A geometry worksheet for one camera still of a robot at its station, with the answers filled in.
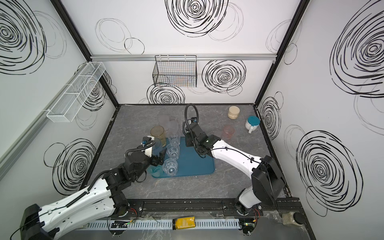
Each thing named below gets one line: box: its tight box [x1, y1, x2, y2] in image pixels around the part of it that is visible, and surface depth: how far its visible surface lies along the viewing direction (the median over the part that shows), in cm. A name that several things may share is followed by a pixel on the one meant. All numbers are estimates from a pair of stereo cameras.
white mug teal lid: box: [245, 115, 261, 134], surface depth 102 cm
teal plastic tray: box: [151, 137, 215, 178], surface depth 88 cm
